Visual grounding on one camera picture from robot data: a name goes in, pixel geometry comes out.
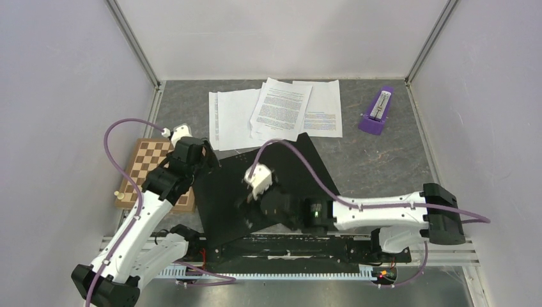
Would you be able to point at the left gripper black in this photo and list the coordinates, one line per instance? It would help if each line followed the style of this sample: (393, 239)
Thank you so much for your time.
(211, 157)

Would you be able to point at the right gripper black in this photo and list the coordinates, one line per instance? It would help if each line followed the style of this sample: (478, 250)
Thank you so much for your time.
(247, 204)

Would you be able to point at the teal folder black inside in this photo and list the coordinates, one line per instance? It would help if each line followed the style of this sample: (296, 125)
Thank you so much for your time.
(217, 191)

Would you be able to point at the printed paper sheet top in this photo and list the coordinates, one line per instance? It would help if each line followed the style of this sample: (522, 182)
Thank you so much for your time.
(279, 111)

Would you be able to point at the printed paper sheet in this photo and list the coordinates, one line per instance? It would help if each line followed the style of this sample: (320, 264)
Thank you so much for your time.
(279, 111)
(323, 113)

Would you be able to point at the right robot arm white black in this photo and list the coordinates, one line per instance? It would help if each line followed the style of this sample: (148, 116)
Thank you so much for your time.
(397, 222)

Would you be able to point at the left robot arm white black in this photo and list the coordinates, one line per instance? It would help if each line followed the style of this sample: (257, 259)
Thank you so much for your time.
(118, 274)

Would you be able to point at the wooden chessboard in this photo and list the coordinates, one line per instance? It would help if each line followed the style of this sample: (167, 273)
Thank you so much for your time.
(147, 154)

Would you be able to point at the white chess pawn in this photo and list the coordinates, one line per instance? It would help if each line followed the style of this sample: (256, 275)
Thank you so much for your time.
(119, 195)

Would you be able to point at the purple metronome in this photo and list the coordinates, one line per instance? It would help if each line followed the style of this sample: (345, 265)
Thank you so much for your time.
(373, 120)

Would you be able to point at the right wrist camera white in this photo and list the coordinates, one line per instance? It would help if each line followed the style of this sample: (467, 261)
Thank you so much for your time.
(258, 180)

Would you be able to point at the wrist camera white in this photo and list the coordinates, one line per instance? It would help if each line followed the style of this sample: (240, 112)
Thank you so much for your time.
(258, 180)
(177, 133)

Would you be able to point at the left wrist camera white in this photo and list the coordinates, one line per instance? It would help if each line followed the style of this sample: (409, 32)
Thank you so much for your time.
(177, 133)

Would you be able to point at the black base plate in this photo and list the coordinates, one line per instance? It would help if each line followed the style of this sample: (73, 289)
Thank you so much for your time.
(274, 253)

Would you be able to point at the white toothed cable duct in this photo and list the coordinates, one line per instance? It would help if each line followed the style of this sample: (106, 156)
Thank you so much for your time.
(177, 271)

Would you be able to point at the aluminium frame rail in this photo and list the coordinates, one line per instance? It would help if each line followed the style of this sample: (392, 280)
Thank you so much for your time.
(445, 256)

